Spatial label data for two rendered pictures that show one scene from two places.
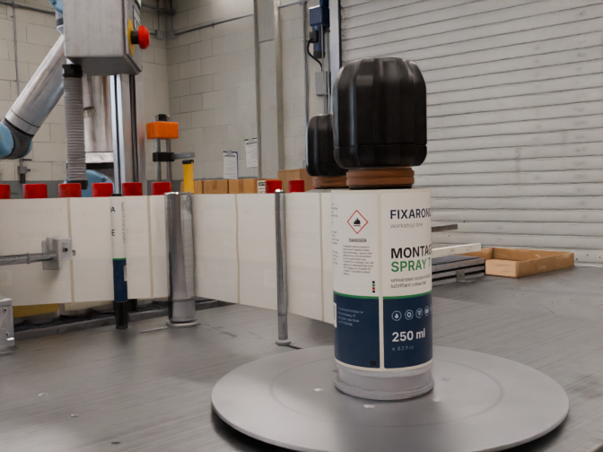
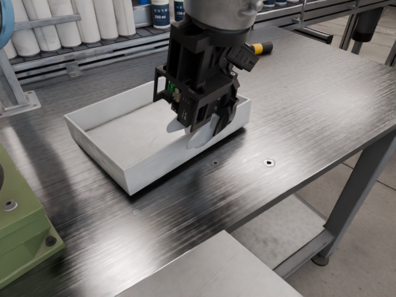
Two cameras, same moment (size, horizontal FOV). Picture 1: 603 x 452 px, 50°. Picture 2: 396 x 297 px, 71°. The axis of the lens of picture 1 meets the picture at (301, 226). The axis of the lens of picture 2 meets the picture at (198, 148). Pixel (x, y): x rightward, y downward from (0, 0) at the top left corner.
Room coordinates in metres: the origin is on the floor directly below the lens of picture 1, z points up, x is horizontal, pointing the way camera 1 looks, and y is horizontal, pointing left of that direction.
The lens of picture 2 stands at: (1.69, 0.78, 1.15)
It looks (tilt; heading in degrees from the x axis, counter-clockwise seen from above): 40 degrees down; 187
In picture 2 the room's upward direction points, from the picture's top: straight up
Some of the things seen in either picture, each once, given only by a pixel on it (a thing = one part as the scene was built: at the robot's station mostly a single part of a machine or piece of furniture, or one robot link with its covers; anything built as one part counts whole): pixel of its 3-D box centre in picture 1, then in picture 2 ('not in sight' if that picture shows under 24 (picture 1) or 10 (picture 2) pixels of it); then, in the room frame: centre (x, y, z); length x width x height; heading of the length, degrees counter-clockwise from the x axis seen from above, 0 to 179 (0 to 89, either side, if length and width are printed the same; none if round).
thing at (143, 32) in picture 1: (140, 37); not in sight; (1.08, 0.26, 1.33); 0.04 x 0.03 x 0.04; 6
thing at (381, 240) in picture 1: (380, 224); not in sight; (0.57, -0.07, 1.04); 0.09 x 0.09 x 0.29
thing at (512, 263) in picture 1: (502, 261); not in sight; (1.79, -0.56, 0.85); 0.30 x 0.26 x 0.04; 131
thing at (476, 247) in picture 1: (327, 268); not in sight; (1.30, -0.05, 0.91); 1.07 x 0.01 x 0.02; 131
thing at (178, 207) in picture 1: (179, 258); not in sight; (0.90, 0.17, 0.97); 0.05 x 0.05 x 0.19
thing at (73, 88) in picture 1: (74, 127); not in sight; (1.10, 0.38, 1.18); 0.04 x 0.04 x 0.21
